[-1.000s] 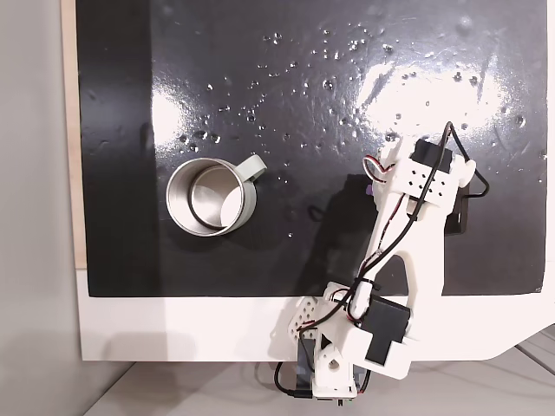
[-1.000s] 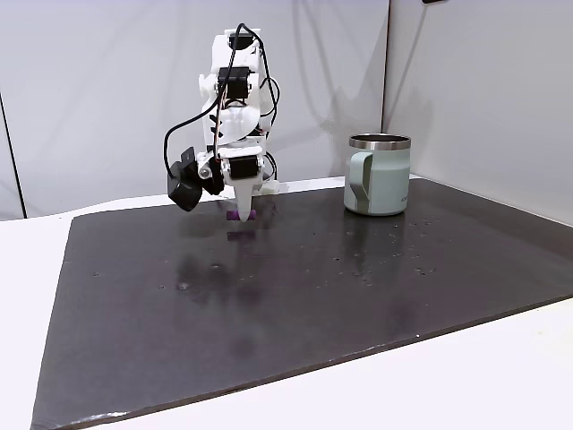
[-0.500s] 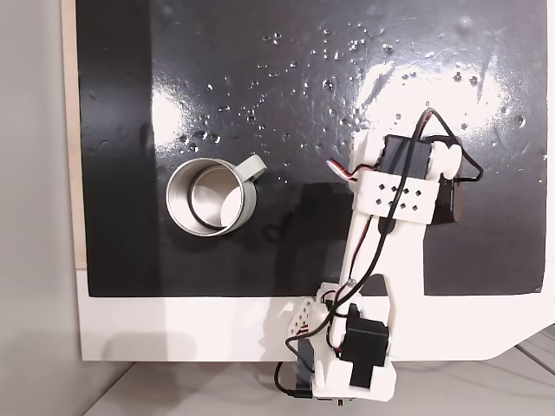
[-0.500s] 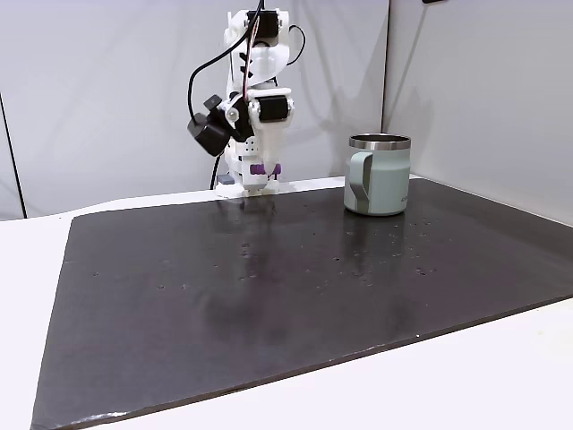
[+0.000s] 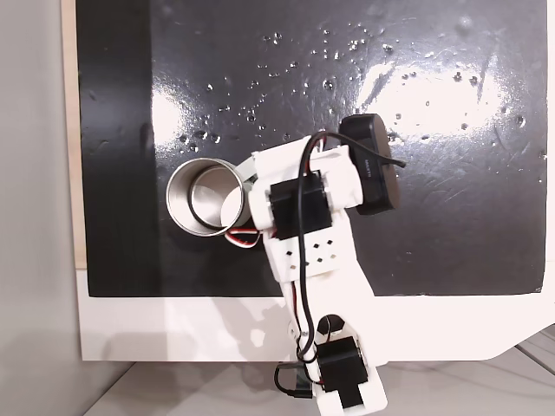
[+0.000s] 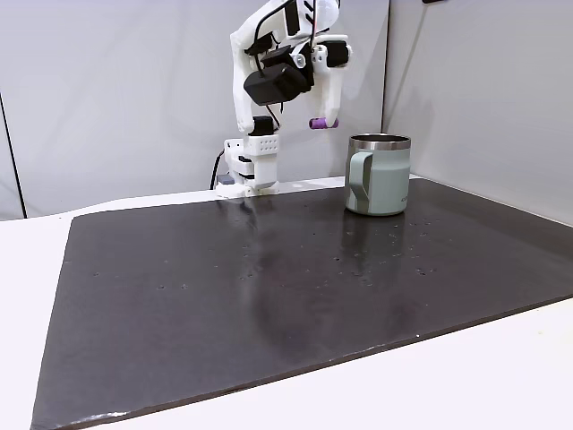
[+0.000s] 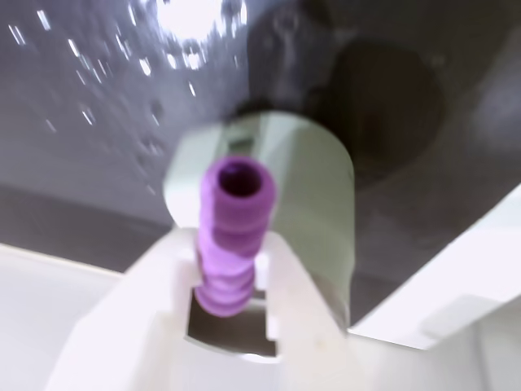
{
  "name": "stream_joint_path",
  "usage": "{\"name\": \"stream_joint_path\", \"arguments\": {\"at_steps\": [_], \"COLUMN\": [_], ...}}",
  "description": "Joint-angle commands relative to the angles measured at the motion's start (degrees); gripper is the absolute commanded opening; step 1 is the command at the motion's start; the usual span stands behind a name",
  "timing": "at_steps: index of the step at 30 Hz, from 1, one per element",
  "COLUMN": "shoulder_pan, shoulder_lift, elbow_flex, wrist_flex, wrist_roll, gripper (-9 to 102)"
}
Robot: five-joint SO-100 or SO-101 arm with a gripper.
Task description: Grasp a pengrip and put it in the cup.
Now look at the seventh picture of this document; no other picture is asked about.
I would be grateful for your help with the pale green cup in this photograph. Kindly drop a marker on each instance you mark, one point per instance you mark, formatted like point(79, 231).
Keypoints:
point(313, 203)

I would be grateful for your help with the purple pen grip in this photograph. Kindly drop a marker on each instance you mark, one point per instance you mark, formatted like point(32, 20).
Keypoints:
point(234, 244)

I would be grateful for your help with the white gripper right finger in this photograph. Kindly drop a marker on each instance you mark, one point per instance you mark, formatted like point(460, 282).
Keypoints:
point(309, 346)

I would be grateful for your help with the dark grey table mat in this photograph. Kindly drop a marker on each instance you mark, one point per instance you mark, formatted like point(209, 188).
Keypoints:
point(81, 183)

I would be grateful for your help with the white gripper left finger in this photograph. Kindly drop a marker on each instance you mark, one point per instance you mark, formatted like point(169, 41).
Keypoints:
point(134, 334)

